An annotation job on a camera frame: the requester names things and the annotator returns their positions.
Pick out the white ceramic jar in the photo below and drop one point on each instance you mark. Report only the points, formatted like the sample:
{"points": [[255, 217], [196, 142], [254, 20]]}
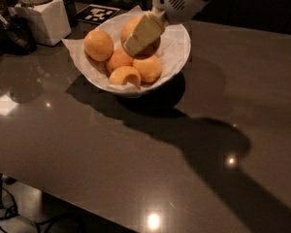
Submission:
{"points": [[47, 19]]}

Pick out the dark small container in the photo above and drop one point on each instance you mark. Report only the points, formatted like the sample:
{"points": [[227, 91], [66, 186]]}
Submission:
{"points": [[71, 12]]}

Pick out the black white marker tag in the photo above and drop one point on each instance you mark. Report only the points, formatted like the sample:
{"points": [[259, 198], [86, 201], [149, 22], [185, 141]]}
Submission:
{"points": [[96, 14]]}

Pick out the black pan with handle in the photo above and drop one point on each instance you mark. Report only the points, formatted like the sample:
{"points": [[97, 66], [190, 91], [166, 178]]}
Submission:
{"points": [[15, 36]]}

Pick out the white paper liner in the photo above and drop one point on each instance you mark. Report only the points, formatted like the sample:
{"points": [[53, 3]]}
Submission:
{"points": [[173, 53]]}

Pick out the white bowl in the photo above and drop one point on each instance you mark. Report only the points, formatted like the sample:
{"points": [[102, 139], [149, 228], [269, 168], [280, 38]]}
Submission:
{"points": [[113, 28]]}

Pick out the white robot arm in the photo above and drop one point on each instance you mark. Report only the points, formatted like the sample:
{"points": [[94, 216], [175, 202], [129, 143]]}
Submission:
{"points": [[153, 23]]}

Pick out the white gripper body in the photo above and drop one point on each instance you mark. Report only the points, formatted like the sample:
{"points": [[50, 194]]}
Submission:
{"points": [[175, 2]]}

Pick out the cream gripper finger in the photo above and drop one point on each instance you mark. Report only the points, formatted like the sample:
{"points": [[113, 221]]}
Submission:
{"points": [[148, 30]]}

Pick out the small hidden middle orange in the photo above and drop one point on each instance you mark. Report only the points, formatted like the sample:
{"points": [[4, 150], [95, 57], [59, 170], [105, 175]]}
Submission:
{"points": [[118, 59]]}

